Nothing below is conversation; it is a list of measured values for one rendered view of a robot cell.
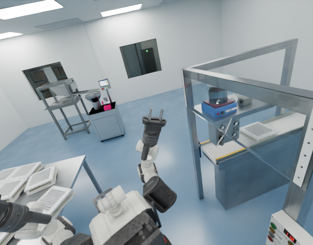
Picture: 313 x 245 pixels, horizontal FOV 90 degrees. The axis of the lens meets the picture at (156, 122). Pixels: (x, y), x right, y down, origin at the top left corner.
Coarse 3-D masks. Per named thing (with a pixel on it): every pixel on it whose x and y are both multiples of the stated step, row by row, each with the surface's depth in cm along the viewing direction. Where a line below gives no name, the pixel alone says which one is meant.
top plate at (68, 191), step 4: (52, 188) 140; (56, 188) 139; (60, 188) 138; (64, 188) 137; (68, 188) 136; (68, 192) 132; (60, 196) 130; (64, 196) 129; (56, 200) 127; (60, 200) 126; (52, 204) 124; (56, 204) 123; (60, 204) 124; (48, 208) 122; (52, 208) 121; (56, 208) 121; (44, 212) 119; (48, 212) 118; (52, 212) 119
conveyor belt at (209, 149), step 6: (210, 144) 163; (228, 144) 157; (234, 144) 156; (204, 150) 159; (210, 150) 155; (216, 150) 154; (222, 150) 152; (228, 150) 150; (234, 150) 148; (210, 156) 149; (216, 156) 147; (216, 162) 142
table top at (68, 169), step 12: (84, 156) 189; (60, 168) 177; (72, 168) 172; (60, 180) 159; (72, 180) 155; (24, 192) 154; (36, 192) 150; (24, 204) 140; (12, 240) 112; (24, 240) 110; (36, 240) 108
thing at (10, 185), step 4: (20, 180) 159; (4, 184) 159; (8, 184) 157; (12, 184) 157; (16, 184) 155; (0, 188) 154; (4, 188) 154; (8, 188) 152; (12, 188) 151; (0, 192) 148; (4, 192) 147; (8, 192) 147; (16, 192) 152
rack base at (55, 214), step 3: (69, 195) 135; (72, 195) 135; (66, 198) 132; (69, 198) 132; (63, 201) 130; (66, 201) 130; (69, 201) 132; (63, 204) 128; (60, 207) 126; (63, 207) 127; (57, 210) 123; (60, 210) 124; (54, 213) 121; (57, 213) 122; (54, 216) 120
